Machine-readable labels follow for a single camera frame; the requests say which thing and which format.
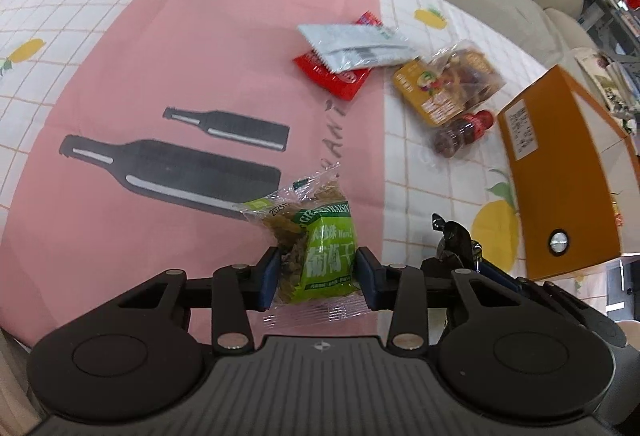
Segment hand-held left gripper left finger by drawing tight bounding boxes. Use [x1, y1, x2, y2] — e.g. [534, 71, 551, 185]
[107, 247, 282, 352]

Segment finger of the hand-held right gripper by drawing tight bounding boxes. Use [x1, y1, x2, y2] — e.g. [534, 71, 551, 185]
[421, 255, 455, 278]
[477, 259, 523, 294]

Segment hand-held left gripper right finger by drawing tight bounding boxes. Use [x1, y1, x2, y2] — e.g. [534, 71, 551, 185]
[354, 247, 521, 351]

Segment black candy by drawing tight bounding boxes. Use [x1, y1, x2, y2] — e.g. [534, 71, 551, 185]
[431, 213, 473, 262]

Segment green raisin packet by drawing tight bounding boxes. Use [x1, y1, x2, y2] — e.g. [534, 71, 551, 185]
[239, 169, 368, 324]

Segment orange cardboard box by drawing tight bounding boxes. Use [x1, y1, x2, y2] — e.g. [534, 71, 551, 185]
[496, 65, 640, 282]

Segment small red-capped dark bottle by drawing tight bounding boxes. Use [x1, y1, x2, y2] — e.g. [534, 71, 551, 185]
[431, 110, 496, 159]

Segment orange label date packet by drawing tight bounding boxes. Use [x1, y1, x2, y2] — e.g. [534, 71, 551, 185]
[392, 40, 506, 127]

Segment red snack packet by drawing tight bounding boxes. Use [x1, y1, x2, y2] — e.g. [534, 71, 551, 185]
[292, 11, 385, 101]

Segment silver snack packet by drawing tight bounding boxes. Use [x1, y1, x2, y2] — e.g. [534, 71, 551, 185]
[297, 23, 421, 71]

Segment person's right forearm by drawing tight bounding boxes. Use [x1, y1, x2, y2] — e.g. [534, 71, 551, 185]
[615, 319, 640, 349]

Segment pink and white tablecloth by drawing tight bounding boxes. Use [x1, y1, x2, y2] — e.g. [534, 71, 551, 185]
[0, 0, 640, 352]

